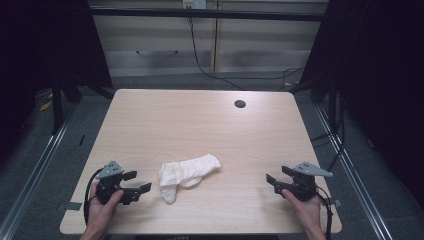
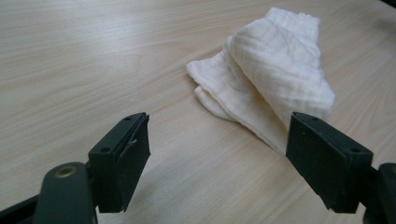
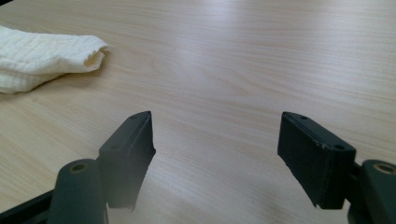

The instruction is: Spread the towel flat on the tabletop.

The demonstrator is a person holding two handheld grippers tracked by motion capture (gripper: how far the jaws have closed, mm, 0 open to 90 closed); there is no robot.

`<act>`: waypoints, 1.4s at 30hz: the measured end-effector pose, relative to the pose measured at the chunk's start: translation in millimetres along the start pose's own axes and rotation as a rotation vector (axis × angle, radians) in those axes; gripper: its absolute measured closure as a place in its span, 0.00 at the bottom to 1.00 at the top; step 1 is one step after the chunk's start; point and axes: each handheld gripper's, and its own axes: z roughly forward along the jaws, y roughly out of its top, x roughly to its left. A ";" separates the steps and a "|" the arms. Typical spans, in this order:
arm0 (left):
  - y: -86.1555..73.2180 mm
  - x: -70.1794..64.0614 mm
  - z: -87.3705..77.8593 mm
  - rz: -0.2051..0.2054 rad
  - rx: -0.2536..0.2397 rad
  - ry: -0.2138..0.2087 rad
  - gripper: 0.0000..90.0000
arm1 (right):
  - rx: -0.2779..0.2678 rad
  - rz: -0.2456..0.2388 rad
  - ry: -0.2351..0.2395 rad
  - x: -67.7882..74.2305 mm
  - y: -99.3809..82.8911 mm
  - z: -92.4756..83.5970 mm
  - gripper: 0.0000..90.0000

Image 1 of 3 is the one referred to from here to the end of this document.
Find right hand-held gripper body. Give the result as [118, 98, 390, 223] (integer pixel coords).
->
[282, 161, 334, 203]

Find white power strip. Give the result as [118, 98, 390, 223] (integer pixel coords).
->
[181, 0, 208, 10]

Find left hand-held gripper black cable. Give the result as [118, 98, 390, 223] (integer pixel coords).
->
[82, 167, 105, 226]

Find yellow floor object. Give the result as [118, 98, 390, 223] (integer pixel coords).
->
[37, 99, 55, 113]

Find right hand-held gripper black cable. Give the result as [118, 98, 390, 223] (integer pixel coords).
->
[314, 184, 335, 240]

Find white printed cloth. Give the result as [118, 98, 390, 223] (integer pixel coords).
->
[158, 153, 222, 205]

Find black horizontal frame bar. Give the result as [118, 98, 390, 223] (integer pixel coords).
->
[89, 7, 325, 23]

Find black cabinet handle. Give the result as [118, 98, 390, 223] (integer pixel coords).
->
[135, 49, 180, 57]

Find black curtain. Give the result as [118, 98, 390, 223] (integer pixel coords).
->
[298, 0, 424, 209]
[0, 0, 113, 168]

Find black cables by stand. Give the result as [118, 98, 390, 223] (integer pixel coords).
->
[310, 92, 347, 172]

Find person's left hand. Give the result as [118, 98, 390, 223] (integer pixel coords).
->
[86, 182, 125, 233]

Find white cabinet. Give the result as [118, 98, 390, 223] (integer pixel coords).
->
[87, 0, 330, 78]

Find long black floor cable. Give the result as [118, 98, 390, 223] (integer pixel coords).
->
[187, 16, 305, 92]

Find metal floor rail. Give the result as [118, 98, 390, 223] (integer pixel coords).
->
[314, 103, 395, 240]
[0, 99, 80, 240]

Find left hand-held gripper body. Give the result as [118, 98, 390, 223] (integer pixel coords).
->
[94, 160, 141, 206]

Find hand-held gripper black cable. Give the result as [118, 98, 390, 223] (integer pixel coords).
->
[82, 167, 105, 226]
[314, 184, 335, 240]

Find person's right hand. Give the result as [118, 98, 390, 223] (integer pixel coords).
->
[281, 189, 323, 231]

